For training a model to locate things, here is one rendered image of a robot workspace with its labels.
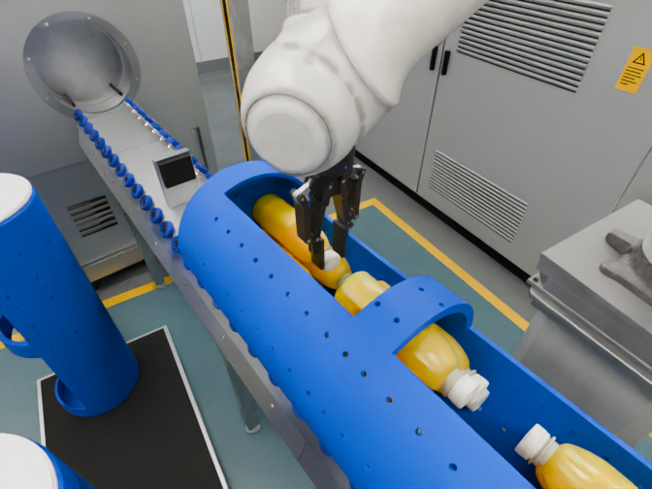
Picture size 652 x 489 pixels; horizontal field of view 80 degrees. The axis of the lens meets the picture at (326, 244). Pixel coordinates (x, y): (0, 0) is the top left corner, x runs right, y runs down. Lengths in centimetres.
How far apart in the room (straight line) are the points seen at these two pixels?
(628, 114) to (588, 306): 112
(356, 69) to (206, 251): 45
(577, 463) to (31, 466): 68
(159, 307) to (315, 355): 179
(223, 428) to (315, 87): 161
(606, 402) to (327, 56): 85
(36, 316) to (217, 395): 82
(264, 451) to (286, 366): 120
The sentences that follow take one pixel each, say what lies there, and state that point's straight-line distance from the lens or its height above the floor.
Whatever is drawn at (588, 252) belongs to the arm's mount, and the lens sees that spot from 93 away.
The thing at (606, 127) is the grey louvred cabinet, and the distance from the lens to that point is 192.
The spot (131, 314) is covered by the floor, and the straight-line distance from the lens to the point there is 227.
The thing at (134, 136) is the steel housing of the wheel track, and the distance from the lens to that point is 170.
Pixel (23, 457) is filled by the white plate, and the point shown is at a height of 104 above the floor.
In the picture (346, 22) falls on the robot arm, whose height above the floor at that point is 154.
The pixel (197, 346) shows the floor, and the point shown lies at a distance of 202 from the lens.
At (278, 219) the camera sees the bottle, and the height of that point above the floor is 114.
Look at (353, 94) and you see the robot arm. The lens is 33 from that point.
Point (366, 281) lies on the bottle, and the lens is 56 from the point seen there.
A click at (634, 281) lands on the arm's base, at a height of 109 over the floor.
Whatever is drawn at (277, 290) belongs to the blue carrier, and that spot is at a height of 120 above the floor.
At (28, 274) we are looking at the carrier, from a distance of 130.
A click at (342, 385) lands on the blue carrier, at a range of 49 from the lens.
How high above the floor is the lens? 161
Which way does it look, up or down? 42 degrees down
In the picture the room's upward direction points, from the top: straight up
